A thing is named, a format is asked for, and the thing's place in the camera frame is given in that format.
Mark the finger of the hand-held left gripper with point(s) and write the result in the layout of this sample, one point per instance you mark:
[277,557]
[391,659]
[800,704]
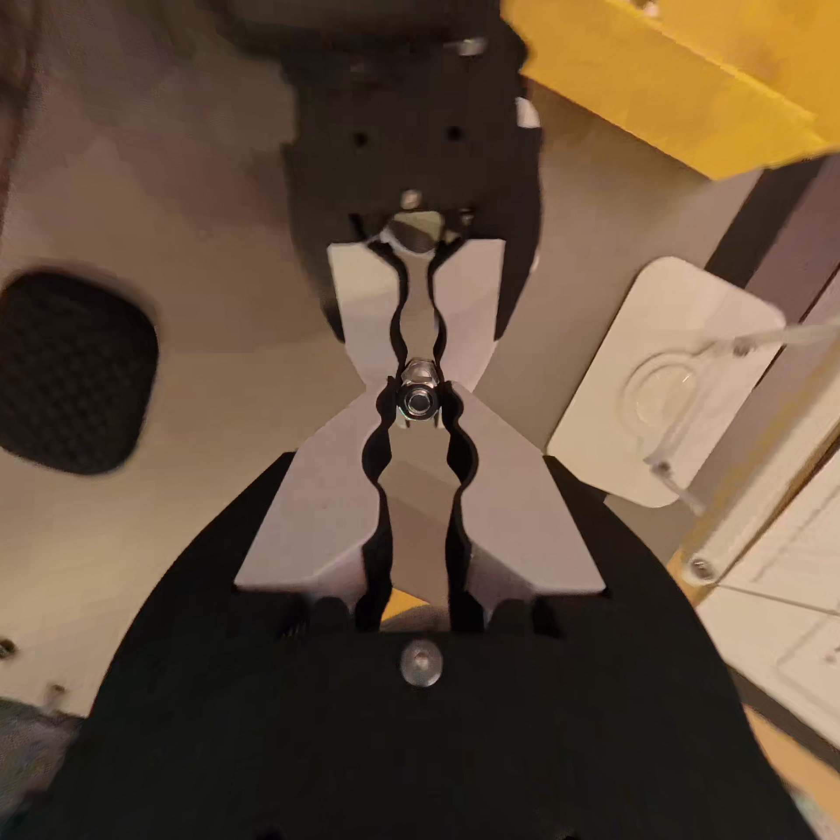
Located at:
[365,295]
[470,295]

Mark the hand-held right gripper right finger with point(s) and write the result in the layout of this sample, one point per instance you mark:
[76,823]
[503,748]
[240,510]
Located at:
[525,525]

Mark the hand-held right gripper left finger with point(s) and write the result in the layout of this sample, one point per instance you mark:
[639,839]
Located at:
[315,525]

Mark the silver hex nut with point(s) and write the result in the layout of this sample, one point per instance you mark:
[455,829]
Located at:
[420,403]

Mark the yellow plastic bin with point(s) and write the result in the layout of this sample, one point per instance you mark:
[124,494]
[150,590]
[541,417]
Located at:
[656,66]

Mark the wooden document stand white base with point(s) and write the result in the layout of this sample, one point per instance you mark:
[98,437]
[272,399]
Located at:
[656,381]

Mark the printed instruction sheet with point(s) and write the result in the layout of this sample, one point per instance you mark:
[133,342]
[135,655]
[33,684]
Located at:
[788,604]

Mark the black round pad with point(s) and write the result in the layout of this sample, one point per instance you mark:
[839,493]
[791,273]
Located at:
[72,374]

